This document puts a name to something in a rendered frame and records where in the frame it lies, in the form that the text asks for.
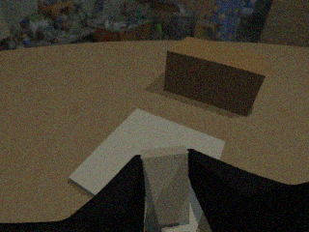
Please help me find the brown rectangular block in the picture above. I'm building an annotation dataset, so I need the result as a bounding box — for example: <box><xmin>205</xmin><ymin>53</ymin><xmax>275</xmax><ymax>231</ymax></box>
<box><xmin>163</xmin><ymin>36</ymin><xmax>266</xmax><ymax>116</ymax></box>

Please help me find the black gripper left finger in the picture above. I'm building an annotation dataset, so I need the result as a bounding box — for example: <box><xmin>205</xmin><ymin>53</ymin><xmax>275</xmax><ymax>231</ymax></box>
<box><xmin>0</xmin><ymin>155</ymin><xmax>146</xmax><ymax>232</ymax></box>

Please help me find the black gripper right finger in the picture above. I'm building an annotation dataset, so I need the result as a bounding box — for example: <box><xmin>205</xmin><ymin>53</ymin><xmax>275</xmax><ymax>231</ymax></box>
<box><xmin>188</xmin><ymin>150</ymin><xmax>309</xmax><ymax>232</ymax></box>

